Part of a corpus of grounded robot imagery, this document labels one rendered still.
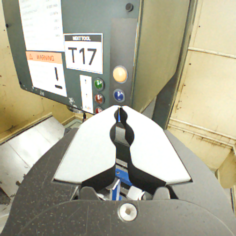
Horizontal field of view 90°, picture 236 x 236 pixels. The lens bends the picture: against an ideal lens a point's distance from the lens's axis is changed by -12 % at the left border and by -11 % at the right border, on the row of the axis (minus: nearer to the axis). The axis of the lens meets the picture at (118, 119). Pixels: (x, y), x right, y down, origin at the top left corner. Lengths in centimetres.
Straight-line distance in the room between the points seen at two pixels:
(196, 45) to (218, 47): 16
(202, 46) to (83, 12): 106
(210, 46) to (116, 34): 105
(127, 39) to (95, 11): 8
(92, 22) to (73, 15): 5
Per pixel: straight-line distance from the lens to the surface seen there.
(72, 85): 34
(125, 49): 23
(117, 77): 24
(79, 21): 29
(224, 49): 126
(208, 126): 143
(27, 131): 173
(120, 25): 24
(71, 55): 31
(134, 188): 63
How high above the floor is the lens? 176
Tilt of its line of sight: 33 degrees down
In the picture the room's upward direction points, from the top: 3 degrees clockwise
